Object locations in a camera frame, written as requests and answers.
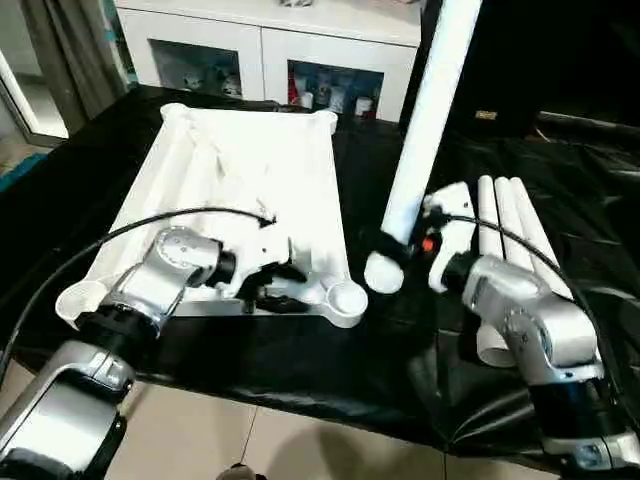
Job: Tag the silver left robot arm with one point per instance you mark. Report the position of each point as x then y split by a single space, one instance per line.
165 260

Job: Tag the red packet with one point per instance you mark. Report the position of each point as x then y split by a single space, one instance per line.
294 90

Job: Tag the grey curtain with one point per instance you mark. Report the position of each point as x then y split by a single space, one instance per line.
75 55

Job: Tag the white plastic table leg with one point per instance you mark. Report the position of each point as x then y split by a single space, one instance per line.
507 210
430 125
487 210
530 215

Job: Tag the grey bundle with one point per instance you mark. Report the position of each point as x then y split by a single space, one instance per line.
295 2

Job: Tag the white mug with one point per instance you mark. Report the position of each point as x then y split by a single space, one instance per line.
365 107

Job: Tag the white plastic table top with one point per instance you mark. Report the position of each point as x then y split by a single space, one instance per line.
260 165

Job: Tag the black plastic mat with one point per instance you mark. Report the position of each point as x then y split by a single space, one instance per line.
75 175

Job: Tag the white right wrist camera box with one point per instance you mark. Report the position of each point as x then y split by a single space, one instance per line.
455 240

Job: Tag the black speaker box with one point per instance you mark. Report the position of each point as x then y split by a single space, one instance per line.
500 60

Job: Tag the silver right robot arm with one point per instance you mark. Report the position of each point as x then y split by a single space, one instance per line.
540 325

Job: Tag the white glass-door cabinet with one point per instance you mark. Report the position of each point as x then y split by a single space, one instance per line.
260 55

